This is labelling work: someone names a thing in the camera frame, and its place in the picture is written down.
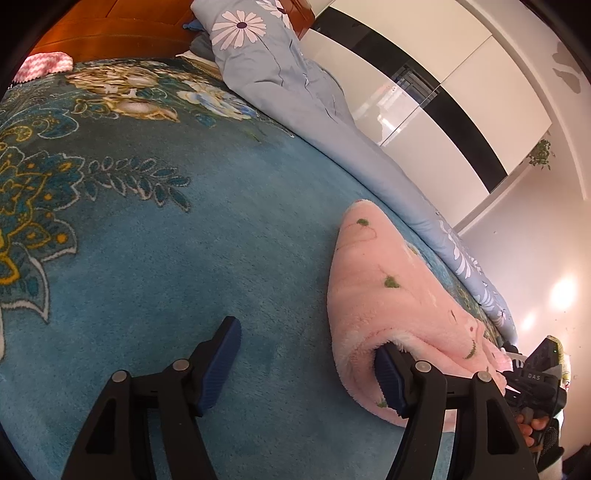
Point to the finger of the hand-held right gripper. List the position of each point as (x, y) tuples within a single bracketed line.
[(513, 355)]

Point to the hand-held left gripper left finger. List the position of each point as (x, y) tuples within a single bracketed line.
[(221, 369)]

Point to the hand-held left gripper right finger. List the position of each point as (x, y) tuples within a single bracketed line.
[(390, 378)]

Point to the pink fleece robe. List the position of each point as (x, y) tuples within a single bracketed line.
[(392, 300)]

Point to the person's right forearm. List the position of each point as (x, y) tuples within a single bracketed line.
[(551, 466)]

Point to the person's right hand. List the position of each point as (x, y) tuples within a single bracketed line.
[(533, 429)]

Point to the yellow knit sweater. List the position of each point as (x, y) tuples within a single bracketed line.
[(564, 350)]

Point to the teal floral blanket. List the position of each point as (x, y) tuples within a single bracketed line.
[(184, 254)]

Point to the green hanging plant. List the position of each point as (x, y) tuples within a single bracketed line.
[(541, 154)]

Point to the white wardrobe with black stripe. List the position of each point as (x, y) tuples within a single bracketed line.
[(415, 138)]

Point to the light blue floral quilt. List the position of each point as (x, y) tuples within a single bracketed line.
[(286, 69)]

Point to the grey pillow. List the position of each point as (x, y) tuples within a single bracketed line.
[(202, 48)]

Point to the dark blue pillow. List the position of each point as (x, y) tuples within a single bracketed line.
[(190, 25)]

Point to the pink white striped knit cloth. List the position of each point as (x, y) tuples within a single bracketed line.
[(44, 64)]

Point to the wooden headboard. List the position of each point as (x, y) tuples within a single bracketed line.
[(115, 27)]

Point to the grey butterfly wall decal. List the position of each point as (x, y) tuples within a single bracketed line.
[(565, 67)]

